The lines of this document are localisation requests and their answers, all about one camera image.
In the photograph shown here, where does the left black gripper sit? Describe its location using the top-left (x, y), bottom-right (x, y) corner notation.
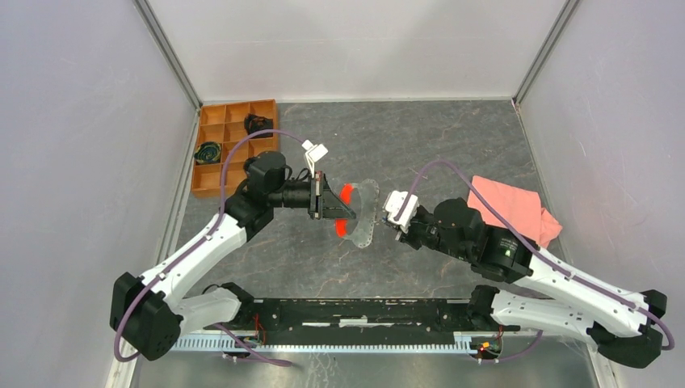
top-left (269, 171), bottom-right (355, 220)

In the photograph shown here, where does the steel key holder red handle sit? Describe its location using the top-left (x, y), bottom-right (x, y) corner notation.
top-left (334, 179), bottom-right (380, 248)

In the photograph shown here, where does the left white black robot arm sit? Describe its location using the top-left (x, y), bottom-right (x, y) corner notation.
top-left (110, 151), bottom-right (356, 362)

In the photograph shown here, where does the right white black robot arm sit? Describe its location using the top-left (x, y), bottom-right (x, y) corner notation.
top-left (384, 192), bottom-right (667, 369)

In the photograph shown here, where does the pink folded cloth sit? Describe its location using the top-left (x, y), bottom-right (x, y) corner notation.
top-left (472, 175), bottom-right (562, 248)

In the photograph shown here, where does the black rolled item top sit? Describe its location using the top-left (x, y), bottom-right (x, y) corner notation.
top-left (243, 113), bottom-right (274, 135)

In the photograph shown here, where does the green black rolled item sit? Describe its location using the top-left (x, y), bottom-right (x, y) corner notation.
top-left (193, 141), bottom-right (222, 165)

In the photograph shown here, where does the orange compartment tray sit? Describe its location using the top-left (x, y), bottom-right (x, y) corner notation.
top-left (191, 99), bottom-right (279, 198)

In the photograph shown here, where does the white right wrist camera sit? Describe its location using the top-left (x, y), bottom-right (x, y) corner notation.
top-left (383, 190), bottom-right (418, 234)

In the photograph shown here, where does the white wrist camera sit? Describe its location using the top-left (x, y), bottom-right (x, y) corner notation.
top-left (383, 190), bottom-right (418, 234)
top-left (301, 140), bottom-right (328, 175)

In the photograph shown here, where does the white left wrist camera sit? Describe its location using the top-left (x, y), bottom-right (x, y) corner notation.
top-left (301, 140), bottom-right (328, 175)

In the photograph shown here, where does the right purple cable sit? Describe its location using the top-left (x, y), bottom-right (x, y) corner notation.
top-left (393, 158), bottom-right (676, 364)

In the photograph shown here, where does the purple cable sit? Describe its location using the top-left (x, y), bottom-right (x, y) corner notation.
top-left (112, 129), bottom-right (317, 369)
top-left (393, 158), bottom-right (676, 364)

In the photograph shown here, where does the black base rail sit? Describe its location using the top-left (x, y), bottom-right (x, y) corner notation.
top-left (221, 298), bottom-right (520, 346)

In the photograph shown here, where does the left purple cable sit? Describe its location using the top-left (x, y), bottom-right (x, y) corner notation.
top-left (112, 129), bottom-right (317, 369)

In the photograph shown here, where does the white slotted cable duct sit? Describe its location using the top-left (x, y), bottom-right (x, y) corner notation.
top-left (170, 331), bottom-right (478, 356)

